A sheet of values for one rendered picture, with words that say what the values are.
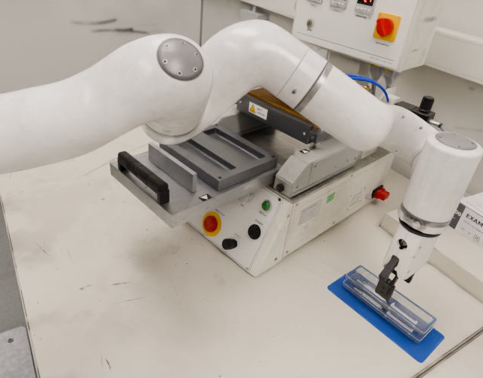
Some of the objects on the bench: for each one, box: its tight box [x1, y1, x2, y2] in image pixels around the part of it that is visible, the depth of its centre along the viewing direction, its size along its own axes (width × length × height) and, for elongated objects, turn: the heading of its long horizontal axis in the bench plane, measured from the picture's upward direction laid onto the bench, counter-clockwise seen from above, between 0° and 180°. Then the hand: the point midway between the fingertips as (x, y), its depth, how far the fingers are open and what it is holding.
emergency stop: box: [204, 215, 218, 233], centre depth 96 cm, size 2×4×4 cm, turn 35°
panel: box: [188, 187, 284, 273], centre depth 94 cm, size 2×30×19 cm, turn 35°
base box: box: [249, 153, 395, 278], centre depth 108 cm, size 54×38×17 cm
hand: (394, 282), depth 79 cm, fingers open, 7 cm apart
